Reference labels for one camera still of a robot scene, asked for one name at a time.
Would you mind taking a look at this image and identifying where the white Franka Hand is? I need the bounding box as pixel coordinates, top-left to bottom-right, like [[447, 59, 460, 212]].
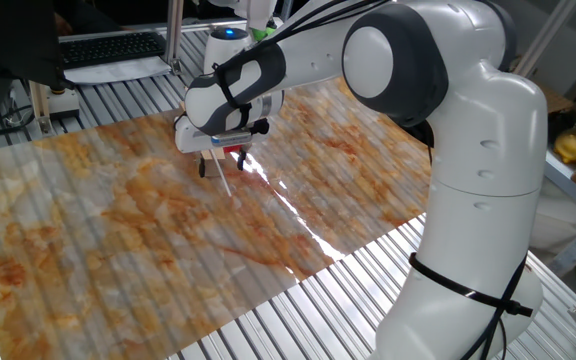
[[173, 110, 272, 179]]

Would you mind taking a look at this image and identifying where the red flag with white stick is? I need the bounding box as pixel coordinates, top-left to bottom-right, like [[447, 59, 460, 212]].
[[210, 143, 244, 198]]

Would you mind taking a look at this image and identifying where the person's bare hand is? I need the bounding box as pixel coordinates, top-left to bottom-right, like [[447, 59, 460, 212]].
[[53, 12, 75, 37]]

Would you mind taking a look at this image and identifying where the orange marble pattern mat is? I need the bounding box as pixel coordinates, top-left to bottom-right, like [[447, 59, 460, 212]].
[[0, 74, 464, 360]]

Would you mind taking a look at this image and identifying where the white paper sheet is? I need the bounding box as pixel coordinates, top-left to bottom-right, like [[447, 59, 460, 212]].
[[62, 55, 172, 85]]

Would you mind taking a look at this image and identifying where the black computer keyboard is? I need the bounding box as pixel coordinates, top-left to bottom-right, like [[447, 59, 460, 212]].
[[59, 32, 168, 70]]

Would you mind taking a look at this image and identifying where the person in black clothing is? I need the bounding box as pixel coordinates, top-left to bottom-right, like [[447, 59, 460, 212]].
[[0, 0, 77, 126]]

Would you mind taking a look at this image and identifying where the yellow toy fruit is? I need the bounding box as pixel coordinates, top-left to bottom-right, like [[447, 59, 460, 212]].
[[553, 128, 576, 164]]

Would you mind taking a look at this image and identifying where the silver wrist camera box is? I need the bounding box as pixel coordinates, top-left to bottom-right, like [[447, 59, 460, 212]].
[[210, 129, 255, 148]]

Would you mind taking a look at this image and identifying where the short aluminium post with bracket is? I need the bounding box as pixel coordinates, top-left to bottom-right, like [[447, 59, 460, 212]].
[[27, 79, 82, 136]]

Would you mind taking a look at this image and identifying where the slanted aluminium support post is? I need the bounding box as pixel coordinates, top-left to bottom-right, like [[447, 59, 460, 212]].
[[512, 0, 576, 77]]

